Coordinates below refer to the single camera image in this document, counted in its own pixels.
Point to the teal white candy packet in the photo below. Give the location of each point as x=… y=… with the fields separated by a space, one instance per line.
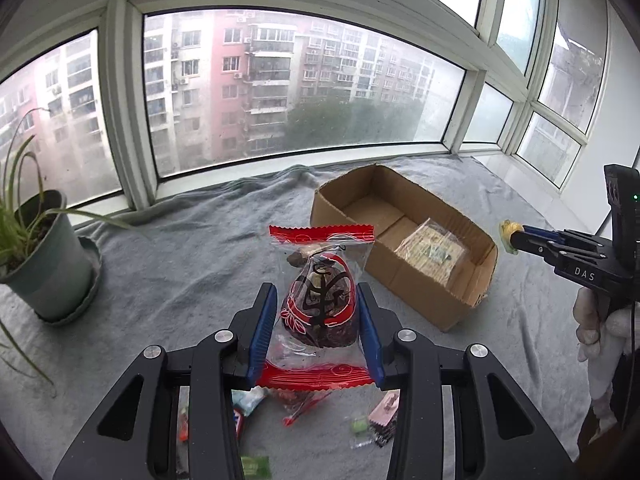
x=247 y=400

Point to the small clear green candy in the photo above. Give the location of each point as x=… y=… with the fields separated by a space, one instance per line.
x=359 y=427

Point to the grey blanket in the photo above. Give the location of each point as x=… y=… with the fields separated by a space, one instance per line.
x=190 y=280

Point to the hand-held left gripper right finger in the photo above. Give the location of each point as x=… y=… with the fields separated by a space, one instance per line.
x=370 y=340

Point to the green candy packet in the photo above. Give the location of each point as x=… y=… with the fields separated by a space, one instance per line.
x=256 y=466

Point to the person's right hand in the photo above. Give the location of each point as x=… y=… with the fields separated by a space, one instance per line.
x=595 y=340

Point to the cardboard box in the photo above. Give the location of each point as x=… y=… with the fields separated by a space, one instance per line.
x=405 y=282

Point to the orange candy wrapper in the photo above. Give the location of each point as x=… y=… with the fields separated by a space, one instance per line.
x=183 y=425

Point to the pink snack packet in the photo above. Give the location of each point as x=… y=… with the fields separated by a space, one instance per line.
x=384 y=409

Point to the yellow candy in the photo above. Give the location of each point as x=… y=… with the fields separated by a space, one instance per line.
x=510 y=234

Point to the small red clear snack packet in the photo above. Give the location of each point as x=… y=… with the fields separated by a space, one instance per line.
x=300 y=402

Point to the green pot saucer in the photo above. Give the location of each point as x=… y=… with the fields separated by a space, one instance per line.
x=90 y=290

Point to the clear cracker packet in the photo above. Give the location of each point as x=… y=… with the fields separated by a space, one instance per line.
x=430 y=250

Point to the large red date snack packet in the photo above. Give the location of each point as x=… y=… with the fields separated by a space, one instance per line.
x=320 y=310

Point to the green plastic plant pot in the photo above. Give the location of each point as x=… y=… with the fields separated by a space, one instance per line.
x=45 y=265

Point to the dark zigzag-edged snack packet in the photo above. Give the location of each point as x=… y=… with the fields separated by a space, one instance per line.
x=383 y=435

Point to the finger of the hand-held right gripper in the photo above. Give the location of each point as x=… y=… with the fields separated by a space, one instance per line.
x=542 y=233
x=537 y=251

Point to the brown chocolate bar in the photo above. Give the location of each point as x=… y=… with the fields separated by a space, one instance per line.
x=239 y=424

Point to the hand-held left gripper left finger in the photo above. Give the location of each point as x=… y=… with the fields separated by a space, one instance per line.
x=262 y=332

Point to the spider plant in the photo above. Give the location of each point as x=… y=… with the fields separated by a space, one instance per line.
x=20 y=220

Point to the white window frame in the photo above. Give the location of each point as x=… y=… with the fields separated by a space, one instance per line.
x=120 y=110

